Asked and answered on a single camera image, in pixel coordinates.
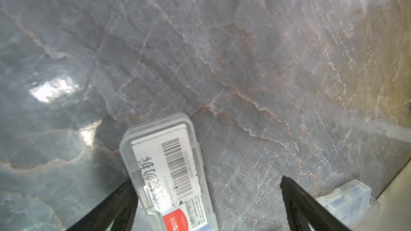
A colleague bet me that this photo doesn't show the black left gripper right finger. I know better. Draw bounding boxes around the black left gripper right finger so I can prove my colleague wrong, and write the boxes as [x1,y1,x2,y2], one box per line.
[280,176,350,231]

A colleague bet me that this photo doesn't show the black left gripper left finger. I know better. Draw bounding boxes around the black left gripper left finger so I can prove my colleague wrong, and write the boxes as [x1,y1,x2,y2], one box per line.
[68,179,138,231]

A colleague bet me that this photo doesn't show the clear case red blue label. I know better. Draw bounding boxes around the clear case red blue label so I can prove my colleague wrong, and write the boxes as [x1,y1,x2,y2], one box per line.
[316,179,371,227]

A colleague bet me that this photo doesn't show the clear case red mark label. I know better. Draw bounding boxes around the clear case red mark label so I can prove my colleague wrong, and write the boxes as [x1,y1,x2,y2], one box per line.
[119,112,219,231]

